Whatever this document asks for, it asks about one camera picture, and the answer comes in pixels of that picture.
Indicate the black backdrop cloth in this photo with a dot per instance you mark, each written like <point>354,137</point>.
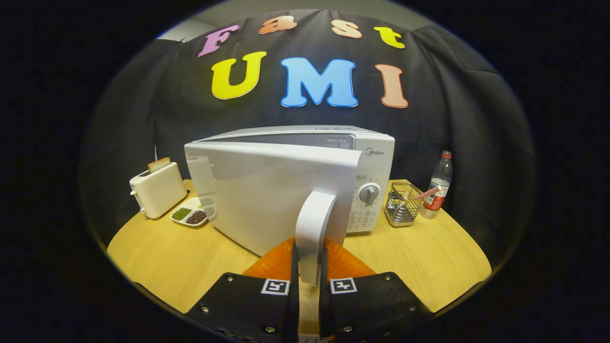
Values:
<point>143,105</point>

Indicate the white divided dish of beans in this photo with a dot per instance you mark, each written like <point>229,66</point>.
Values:
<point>189,216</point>

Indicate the pink striped straw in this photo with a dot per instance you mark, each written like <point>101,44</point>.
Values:
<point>427,193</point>

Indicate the toasted bread slice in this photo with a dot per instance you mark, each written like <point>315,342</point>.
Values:
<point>158,165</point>

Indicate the clear bottle with red label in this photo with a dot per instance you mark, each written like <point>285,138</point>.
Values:
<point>437,188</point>

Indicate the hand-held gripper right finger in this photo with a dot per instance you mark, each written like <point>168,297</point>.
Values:
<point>371,307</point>

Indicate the white pop-up toaster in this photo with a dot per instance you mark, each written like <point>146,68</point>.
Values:
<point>159,190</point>

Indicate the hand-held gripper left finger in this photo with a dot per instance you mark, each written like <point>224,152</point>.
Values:
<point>248,305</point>

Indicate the white toaster oven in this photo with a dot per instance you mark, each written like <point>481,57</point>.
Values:
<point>267,190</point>

